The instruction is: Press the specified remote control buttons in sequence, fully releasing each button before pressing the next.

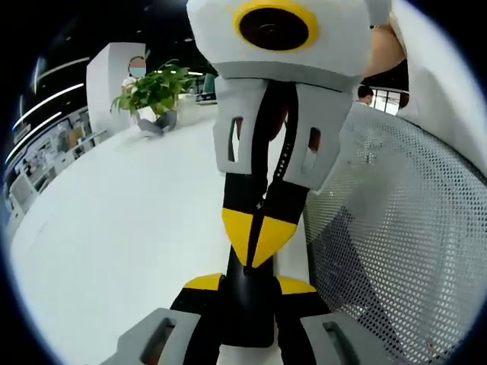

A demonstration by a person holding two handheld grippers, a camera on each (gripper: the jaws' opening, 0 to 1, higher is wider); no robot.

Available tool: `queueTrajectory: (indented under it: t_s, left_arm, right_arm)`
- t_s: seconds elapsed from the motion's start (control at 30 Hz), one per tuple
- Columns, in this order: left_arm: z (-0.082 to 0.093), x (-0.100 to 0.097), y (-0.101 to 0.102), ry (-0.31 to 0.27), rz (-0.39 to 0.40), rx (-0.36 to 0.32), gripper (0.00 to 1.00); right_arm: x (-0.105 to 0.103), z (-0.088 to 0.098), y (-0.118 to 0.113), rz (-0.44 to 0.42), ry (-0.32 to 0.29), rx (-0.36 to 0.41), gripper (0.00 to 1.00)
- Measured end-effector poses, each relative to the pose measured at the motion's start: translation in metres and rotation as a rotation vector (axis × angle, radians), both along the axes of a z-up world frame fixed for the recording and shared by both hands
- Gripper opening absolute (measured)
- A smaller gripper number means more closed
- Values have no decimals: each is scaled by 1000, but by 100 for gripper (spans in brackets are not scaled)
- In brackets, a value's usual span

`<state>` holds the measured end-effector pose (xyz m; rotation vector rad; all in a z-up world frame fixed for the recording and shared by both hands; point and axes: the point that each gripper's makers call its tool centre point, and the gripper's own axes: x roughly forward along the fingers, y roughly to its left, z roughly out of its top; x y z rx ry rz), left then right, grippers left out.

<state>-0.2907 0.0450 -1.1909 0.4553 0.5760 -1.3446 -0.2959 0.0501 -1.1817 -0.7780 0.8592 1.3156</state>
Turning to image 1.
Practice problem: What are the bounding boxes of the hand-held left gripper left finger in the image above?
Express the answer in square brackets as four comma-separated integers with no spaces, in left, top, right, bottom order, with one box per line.
[100,272,229,365]

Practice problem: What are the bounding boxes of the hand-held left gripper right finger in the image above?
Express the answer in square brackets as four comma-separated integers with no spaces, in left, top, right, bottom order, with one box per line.
[272,275,399,365]

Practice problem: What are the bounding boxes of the teal board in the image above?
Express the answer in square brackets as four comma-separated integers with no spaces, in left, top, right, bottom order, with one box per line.
[201,71,218,96]

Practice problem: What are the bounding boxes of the clear glass plant vase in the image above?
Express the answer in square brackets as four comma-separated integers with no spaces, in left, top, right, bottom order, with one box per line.
[177,94,202,119]

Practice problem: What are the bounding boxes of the green potted plant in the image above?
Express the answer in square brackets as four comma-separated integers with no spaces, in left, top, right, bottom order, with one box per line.
[110,59,195,119]

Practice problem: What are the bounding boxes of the person in white shirt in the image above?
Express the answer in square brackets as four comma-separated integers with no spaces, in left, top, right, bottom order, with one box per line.
[387,0,487,164]

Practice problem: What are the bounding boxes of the cluttered office shelves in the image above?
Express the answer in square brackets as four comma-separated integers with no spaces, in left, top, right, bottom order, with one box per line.
[5,109,107,214]

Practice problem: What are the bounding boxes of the straight ceiling light strip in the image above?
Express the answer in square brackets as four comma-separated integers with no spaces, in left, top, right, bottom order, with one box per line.
[3,112,62,164]
[13,81,84,130]

